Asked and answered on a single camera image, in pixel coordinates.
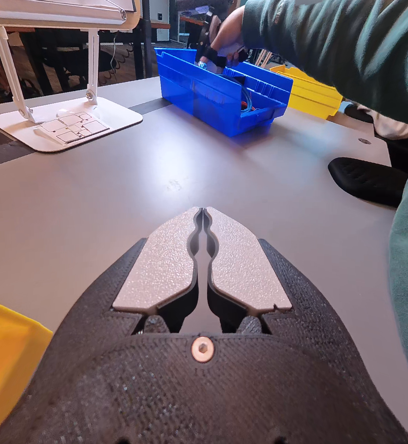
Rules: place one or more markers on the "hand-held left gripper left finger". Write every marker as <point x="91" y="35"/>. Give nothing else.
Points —
<point x="158" y="270"/>

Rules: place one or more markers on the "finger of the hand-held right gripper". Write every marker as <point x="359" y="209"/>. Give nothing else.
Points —
<point x="217" y="69"/>

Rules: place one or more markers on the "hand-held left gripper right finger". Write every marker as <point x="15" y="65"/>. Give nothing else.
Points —
<point x="249" y="274"/>

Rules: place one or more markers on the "blue plastic bin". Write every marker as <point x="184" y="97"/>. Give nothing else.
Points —
<point x="204" y="93"/>

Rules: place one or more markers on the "yellow plastic bin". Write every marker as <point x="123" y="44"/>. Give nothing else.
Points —
<point x="6" y="364"/>
<point x="311" y="97"/>

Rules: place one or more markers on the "person's right forearm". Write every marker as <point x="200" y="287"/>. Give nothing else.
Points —
<point x="346" y="45"/>

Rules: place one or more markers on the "person's right hand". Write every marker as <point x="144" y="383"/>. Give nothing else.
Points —
<point x="230" y="33"/>

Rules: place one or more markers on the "white lamp stand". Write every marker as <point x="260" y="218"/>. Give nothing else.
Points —
<point x="96" y="118"/>

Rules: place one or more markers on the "black office chair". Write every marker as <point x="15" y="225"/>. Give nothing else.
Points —
<point x="72" y="59"/>

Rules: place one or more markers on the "metal table grommet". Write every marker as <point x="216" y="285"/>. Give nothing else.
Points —
<point x="364" y="140"/>

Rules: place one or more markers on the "black tape strip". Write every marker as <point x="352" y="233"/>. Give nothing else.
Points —
<point x="2" y="152"/>

